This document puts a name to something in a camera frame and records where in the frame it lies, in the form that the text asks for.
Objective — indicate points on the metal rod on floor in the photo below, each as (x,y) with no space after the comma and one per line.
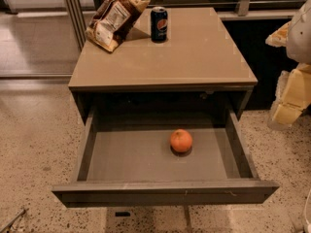
(6,227)

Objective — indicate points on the orange fruit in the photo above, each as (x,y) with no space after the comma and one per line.
(181,140)

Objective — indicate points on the grey cabinet with counter top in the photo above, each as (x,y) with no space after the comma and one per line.
(198,55)

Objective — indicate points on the open grey top drawer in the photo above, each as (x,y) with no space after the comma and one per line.
(126,160)

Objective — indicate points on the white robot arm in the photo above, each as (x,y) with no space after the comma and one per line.
(298,46)

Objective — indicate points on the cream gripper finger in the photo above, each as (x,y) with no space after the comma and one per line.
(279,37)
(292,97)

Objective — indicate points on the blue Pepsi soda can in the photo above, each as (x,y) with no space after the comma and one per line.
(159,22)

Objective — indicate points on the brown chip bag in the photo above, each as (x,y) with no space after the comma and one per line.
(112,22)

